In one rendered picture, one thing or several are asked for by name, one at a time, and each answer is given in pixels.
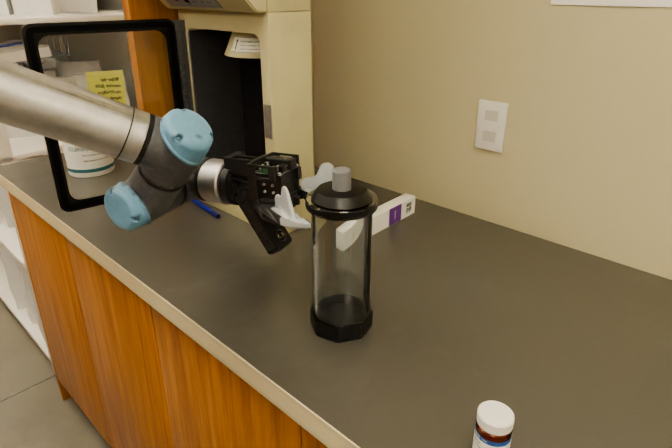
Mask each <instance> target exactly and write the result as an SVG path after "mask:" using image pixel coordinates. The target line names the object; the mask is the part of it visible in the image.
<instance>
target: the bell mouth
mask: <svg viewBox="0 0 672 448"><path fill-rule="evenodd" d="M224 54H225V55H226V56H228V57H234V58H246V59H261V57H260V42H259V39H258V37H257V36H256V35H255V34H251V33H241V32H232V33H231V36H230V39H229V42H228V45H227V48H226V51H225V53H224Z"/></svg>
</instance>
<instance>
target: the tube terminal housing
mask: <svg viewBox="0 0 672 448"><path fill-rule="evenodd" d="M266 6H267V11H266V13H243V12H224V11H205V10H187V9H178V16H179V20H185V30H186V39H187V49H188V58H189V67H190V77H191V86H192V96H193V105H194V112H196V109H195V100H194V90H193V81H192V71H191V62H190V52H189V43H188V31H190V30H205V29H209V30H220V31H230V32H241V33H251V34H255V35H256V36H257V37H258V39H259V42H260V57H261V75H262V93H263V112H264V104H266V105H271V120H272V139H269V138H266V137H265V149H266V154H268V153H271V152H280V153H289V154H298V155H299V163H300V166H301V172H302V178H301V179H299V186H301V181H302V180H303V179H304V178H306V177H313V176H315V163H314V103H313V44H312V0H266ZM203 202H205V203H208V204H210V205H212V206H214V207H216V208H218V209H220V210H222V211H224V212H226V213H228V214H231V215H233V216H235V217H237V218H239V219H241V220H243V221H245V222H247V223H249V221H248V220H247V218H246V216H245V215H244V213H243V212H242V210H241V208H240V207H239V205H232V204H230V205H224V204H219V203H213V202H208V201H203ZM293 209H294V213H296V214H299V216H300V217H301V218H304V219H307V220H308V221H309V222H310V223H311V213H309V212H308V211H307V209H306V206H305V199H300V204H299V205H296V206H295V207H293ZM249 224H250V223H249Z"/></svg>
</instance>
